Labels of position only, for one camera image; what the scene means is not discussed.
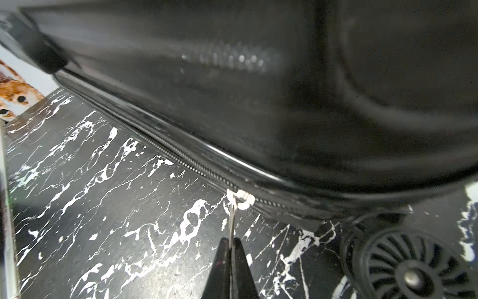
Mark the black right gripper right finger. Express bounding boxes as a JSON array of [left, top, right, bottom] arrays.
[[230, 238, 259, 299]]

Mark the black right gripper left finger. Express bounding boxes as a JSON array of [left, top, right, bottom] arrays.
[[201, 238, 231, 299]]

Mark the silver white zipper pull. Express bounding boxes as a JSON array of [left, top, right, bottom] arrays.
[[226, 189, 256, 250]]

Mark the black hard-shell suitcase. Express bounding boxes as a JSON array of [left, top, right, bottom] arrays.
[[1, 1, 478, 299]]

